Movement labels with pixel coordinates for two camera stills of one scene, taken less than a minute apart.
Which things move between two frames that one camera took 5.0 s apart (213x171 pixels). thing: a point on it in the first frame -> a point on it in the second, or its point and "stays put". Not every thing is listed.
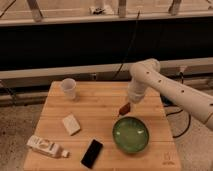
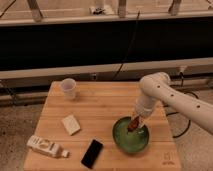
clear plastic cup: x=68 y=85 stays put
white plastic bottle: x=45 y=146 stays put
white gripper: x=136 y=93 -> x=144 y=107
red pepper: x=125 y=109 -> x=133 y=123
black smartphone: x=92 y=153 stays put
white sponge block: x=71 y=124 stays put
